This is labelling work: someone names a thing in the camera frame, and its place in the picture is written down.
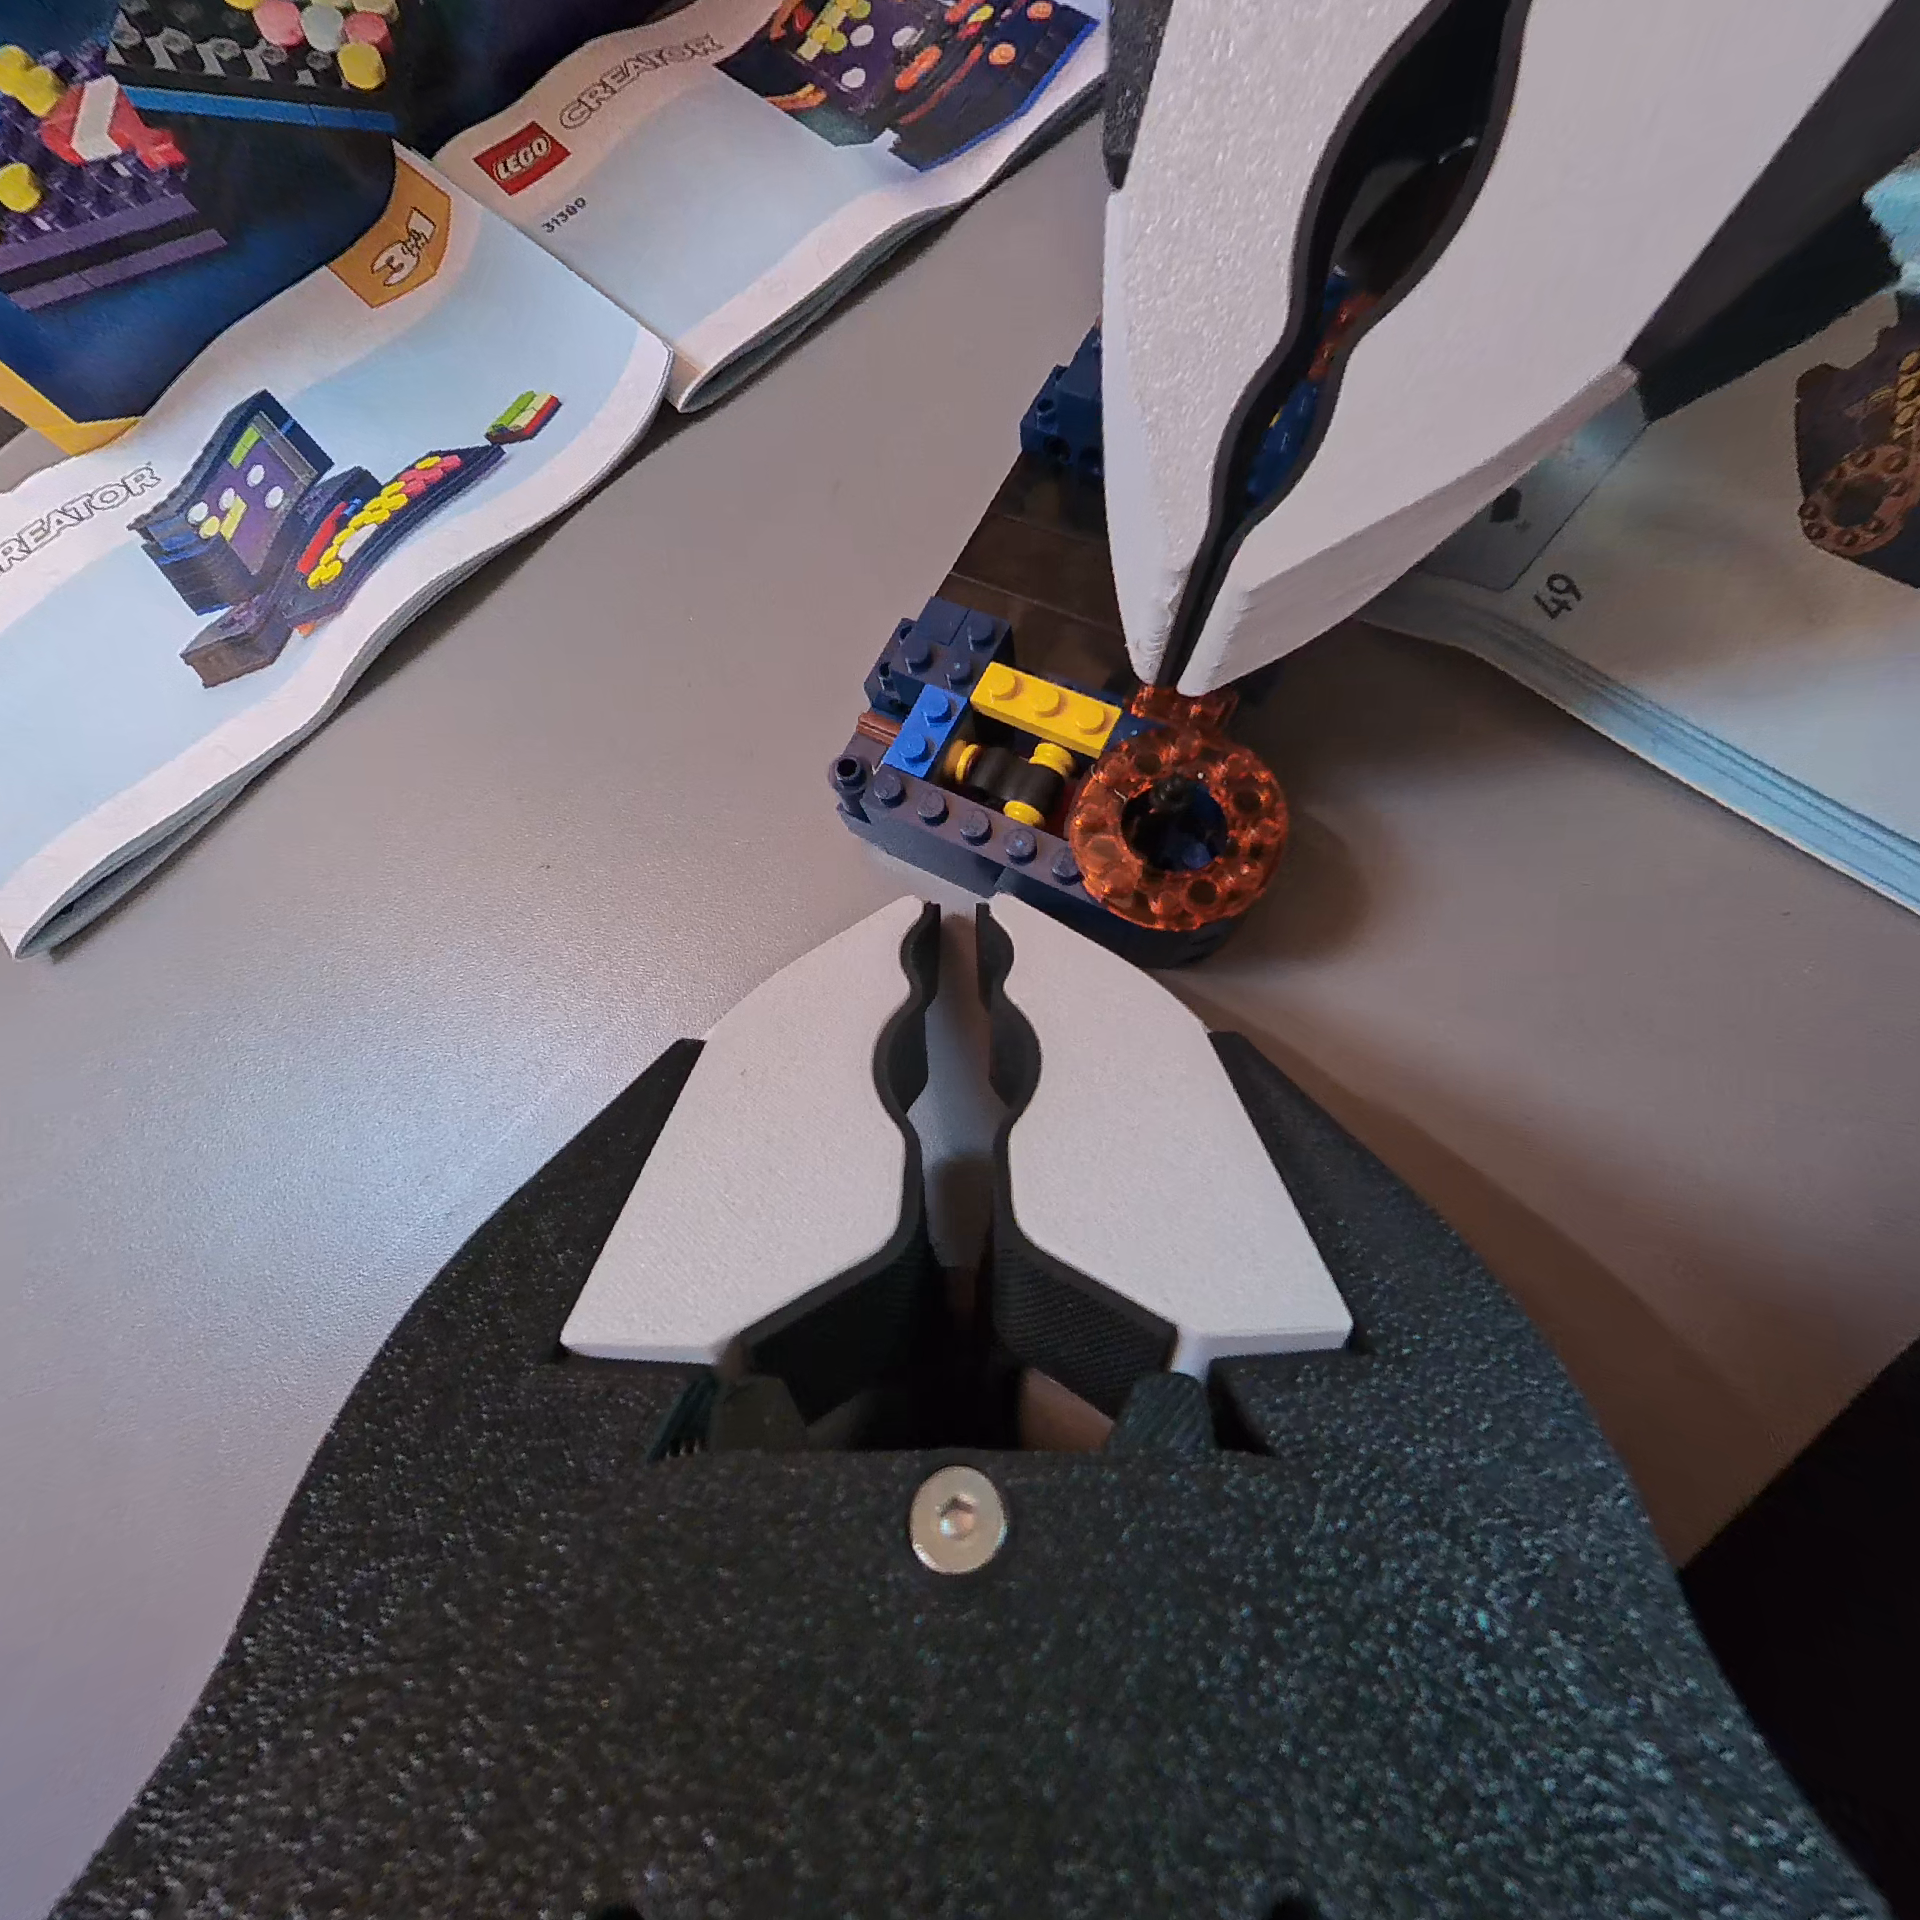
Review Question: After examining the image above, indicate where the toy brick model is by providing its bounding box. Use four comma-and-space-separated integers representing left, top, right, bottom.
830, 323, 1292, 969

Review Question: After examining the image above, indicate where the instruction booklet with red logo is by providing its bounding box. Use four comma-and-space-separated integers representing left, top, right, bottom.
433, 0, 1113, 415

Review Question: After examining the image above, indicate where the instruction booklet with curled cover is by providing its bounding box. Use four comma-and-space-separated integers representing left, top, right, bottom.
0, 141, 672, 963

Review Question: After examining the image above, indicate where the toy brick set box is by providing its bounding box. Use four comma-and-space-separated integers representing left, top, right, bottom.
0, 0, 451, 453

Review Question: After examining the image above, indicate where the open instruction booklet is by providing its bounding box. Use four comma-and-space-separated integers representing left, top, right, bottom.
1365, 151, 1920, 918

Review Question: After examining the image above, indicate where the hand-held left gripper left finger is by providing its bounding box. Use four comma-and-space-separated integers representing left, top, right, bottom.
562, 898, 941, 1371

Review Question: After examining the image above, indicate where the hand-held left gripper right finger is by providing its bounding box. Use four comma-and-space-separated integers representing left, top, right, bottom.
975, 898, 1355, 1381

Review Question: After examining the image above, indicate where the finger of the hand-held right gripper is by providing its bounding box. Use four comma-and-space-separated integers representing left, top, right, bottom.
1175, 0, 1911, 695
1101, 0, 1431, 692

